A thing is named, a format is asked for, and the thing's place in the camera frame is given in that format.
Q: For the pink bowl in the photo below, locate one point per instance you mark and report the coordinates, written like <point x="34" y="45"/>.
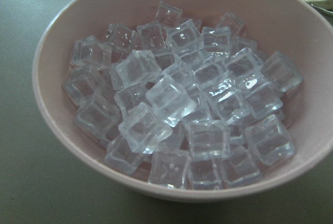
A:
<point x="289" y="26"/>

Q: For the clear ice cubes pile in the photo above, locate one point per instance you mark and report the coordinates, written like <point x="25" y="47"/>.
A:
<point x="173" y="88"/>

